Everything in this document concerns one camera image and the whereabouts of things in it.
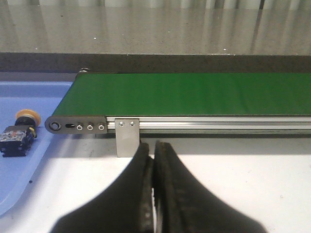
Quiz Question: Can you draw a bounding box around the black conveyor end plate left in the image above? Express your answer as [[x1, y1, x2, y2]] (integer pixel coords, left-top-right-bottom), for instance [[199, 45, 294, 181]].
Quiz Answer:
[[45, 116, 107, 134]]

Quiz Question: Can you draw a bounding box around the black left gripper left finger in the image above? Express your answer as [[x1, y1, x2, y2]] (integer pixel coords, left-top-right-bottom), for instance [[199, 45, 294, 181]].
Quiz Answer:
[[52, 143, 154, 233]]

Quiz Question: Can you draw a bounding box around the blue plastic tray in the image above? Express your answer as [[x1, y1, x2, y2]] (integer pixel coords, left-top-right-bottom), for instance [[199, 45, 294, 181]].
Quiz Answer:
[[0, 71, 76, 217]]

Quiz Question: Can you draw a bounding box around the steel conveyor support bracket left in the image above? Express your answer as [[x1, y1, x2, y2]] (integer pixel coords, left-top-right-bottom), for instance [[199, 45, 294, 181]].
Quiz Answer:
[[115, 118, 140, 157]]

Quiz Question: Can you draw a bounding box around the green conveyor belt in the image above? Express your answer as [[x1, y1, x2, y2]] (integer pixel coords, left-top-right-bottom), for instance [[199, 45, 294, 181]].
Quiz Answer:
[[54, 73, 311, 117]]

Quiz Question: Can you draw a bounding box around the aluminium conveyor side rail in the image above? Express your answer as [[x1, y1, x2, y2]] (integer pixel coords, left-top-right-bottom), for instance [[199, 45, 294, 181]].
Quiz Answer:
[[106, 116, 311, 135]]

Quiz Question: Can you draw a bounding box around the yellow mushroom push button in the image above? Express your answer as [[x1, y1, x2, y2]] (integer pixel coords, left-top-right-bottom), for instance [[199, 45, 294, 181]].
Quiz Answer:
[[0, 109, 41, 157]]

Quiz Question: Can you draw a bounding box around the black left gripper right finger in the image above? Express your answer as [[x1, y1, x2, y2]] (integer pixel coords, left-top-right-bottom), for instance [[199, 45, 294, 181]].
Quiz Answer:
[[154, 141, 266, 233]]

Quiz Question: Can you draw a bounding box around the grey pleated curtain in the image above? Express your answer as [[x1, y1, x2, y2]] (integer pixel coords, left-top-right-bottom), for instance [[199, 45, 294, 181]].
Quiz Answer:
[[1, 0, 311, 10]]

